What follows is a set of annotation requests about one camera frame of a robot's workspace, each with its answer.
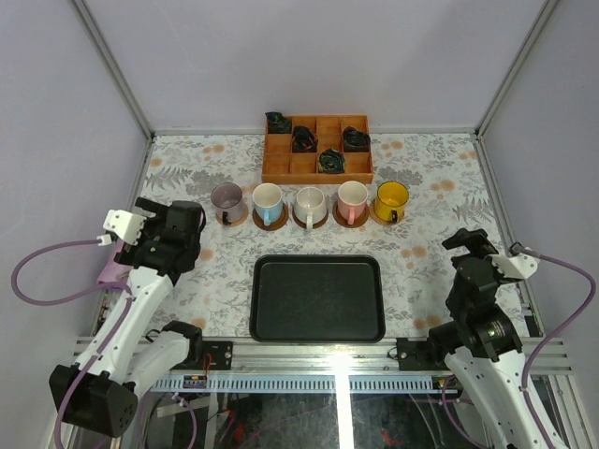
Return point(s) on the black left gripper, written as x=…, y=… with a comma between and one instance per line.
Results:
x=147, y=206

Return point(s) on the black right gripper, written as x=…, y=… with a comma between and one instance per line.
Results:
x=475, y=241

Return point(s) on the lilac mug black handle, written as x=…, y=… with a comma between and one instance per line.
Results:
x=228, y=197

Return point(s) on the yellow mug black outside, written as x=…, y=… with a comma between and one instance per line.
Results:
x=390, y=202

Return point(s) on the brown wooden coaster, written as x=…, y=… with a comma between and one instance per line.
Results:
x=279, y=223
x=320, y=222
x=361, y=220

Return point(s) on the blue mug white inside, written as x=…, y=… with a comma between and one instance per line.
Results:
x=268, y=203

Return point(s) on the pink mug white inside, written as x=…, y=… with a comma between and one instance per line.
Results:
x=352, y=200

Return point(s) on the white speckled mug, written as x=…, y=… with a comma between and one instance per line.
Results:
x=310, y=207

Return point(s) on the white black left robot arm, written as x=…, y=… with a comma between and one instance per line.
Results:
x=101, y=390

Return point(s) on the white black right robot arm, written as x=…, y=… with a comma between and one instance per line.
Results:
x=482, y=348

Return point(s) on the purple princess print pouch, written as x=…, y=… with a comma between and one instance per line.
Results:
x=113, y=271

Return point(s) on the orange wooden compartment box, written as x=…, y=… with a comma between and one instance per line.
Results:
x=282, y=166

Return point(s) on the rolled dark cloth top-left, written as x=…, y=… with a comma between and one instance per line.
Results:
x=278, y=123

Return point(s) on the rolled dark cloth right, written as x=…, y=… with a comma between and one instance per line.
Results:
x=355, y=140

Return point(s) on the rolled green leaf cloth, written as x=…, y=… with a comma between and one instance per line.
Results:
x=331, y=161

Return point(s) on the rolled dark cloth orange accents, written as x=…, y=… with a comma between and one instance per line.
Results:
x=303, y=140

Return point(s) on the black plastic tray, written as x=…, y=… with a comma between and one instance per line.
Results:
x=317, y=298

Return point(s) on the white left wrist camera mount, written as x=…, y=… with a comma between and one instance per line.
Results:
x=125, y=225

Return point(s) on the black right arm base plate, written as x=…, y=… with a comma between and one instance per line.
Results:
x=417, y=355

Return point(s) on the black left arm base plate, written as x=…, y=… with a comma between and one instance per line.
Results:
x=217, y=355

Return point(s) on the aluminium front frame rail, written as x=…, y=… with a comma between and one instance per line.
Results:
x=270, y=367

